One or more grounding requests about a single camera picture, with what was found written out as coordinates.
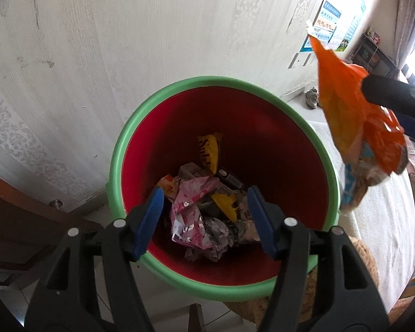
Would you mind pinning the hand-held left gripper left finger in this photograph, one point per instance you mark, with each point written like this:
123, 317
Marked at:
148, 221

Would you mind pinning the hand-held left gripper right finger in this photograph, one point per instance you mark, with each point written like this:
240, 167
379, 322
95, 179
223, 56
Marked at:
261, 221

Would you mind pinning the orange white wrapper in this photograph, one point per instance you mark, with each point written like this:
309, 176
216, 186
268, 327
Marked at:
167, 185

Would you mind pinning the pink snack wrapper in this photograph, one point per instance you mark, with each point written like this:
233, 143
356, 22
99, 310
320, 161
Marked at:
190, 214

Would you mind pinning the orange snack bag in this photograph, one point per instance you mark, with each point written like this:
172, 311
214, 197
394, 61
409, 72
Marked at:
352, 110

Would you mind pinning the small black wrapper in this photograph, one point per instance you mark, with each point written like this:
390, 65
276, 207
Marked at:
230, 178

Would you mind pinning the green red trash bin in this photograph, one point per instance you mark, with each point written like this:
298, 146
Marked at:
273, 166

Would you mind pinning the metal shelf unit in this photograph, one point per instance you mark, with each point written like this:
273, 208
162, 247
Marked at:
373, 53

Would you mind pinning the patterned curtain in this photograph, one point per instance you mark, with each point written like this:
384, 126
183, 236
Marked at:
406, 20

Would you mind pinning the metal door stop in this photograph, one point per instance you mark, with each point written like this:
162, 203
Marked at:
57, 203

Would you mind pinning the white towel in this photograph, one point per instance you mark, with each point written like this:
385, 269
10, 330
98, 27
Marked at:
377, 231

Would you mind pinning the orange fluffy cushion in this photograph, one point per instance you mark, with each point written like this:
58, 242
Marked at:
363, 266

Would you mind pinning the dark brown wooden furniture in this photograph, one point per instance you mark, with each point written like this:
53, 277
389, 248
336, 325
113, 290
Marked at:
20, 228

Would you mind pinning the green wall poster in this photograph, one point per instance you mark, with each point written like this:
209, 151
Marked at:
344, 44

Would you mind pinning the white wall poster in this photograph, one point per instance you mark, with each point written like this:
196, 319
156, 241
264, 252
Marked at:
347, 24

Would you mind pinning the wall socket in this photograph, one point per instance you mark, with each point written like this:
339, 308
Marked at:
297, 60
310, 58

